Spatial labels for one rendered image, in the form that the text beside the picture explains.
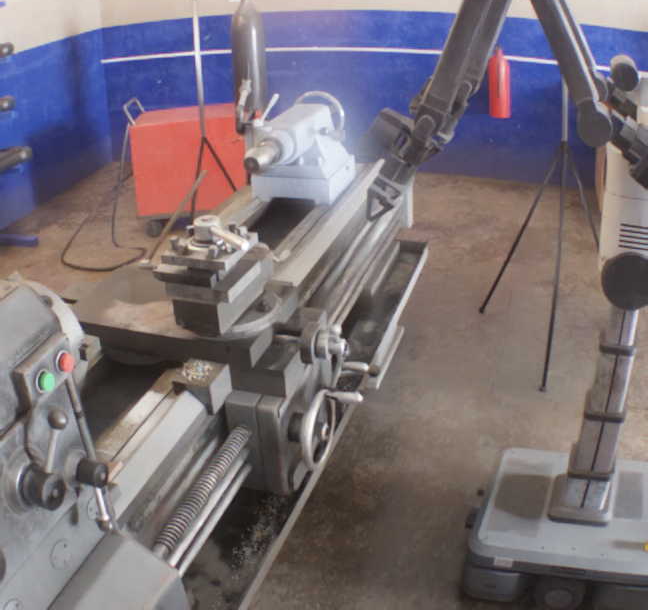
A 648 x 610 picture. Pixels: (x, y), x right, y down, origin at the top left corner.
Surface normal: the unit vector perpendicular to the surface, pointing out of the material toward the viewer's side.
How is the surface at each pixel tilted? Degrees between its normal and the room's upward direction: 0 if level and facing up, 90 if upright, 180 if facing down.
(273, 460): 90
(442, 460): 0
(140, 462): 36
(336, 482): 0
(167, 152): 90
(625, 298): 90
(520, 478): 0
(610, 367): 90
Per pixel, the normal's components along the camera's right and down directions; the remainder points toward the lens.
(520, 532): -0.05, -0.90
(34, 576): 0.95, 0.10
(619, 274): -0.37, 0.42
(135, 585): 0.46, -0.71
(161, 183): 0.02, 0.44
